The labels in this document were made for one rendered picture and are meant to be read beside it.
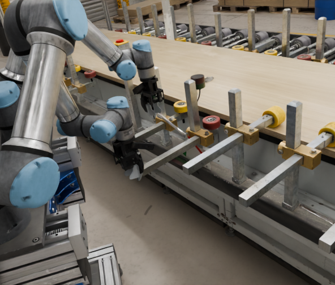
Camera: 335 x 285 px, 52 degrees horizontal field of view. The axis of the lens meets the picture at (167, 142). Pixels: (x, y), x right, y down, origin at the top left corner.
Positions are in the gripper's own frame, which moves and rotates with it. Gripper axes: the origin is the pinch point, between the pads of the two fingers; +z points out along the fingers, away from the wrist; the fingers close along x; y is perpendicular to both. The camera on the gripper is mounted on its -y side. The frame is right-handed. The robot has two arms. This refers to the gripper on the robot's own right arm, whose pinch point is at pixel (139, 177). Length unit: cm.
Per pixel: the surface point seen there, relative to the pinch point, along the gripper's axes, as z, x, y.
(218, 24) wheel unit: -20, -89, -143
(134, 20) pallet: 73, -640, -424
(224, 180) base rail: 12.6, 16.0, -32.1
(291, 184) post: 1, 47, -34
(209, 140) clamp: -2.0, 5.0, -35.5
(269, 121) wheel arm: -12, 27, -48
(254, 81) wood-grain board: -8, -13, -89
